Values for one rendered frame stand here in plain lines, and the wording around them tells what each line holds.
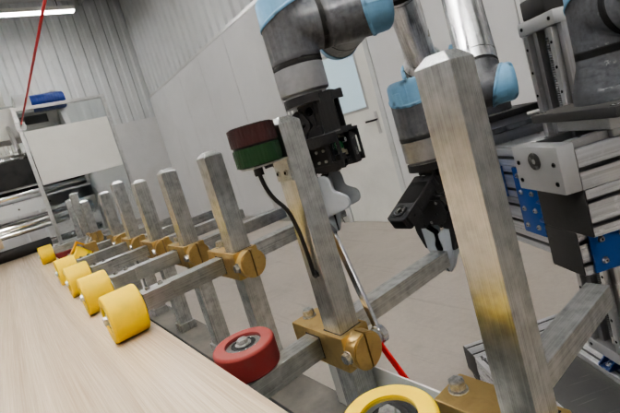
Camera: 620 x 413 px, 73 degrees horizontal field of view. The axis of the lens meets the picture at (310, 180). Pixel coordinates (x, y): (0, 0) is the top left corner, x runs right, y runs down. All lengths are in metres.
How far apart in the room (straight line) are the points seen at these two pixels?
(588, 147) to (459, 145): 0.55
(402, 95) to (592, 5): 0.37
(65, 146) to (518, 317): 2.83
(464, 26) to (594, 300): 0.54
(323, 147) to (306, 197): 0.10
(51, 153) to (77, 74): 6.93
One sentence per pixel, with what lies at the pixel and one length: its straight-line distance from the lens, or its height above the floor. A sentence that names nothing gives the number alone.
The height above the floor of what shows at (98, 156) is 1.37.
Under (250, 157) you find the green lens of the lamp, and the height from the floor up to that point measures 1.13.
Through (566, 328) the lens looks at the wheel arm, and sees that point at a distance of 0.62.
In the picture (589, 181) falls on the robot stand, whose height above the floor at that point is 0.92.
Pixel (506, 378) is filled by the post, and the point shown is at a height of 0.88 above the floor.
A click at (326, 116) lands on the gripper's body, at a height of 1.15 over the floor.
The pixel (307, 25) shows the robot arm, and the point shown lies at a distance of 0.62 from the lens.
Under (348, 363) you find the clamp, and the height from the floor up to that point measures 0.84.
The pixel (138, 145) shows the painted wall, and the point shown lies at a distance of 9.74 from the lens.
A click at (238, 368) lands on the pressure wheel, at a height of 0.90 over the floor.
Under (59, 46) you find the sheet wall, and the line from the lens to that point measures 10.02.
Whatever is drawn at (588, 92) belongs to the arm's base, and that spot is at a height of 1.06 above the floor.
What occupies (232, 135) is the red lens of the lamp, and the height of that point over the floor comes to 1.16.
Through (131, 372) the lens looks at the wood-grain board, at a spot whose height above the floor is 0.90.
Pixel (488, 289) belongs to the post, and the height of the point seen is 0.97.
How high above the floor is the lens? 1.14
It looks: 6 degrees down
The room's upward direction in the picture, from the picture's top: 16 degrees counter-clockwise
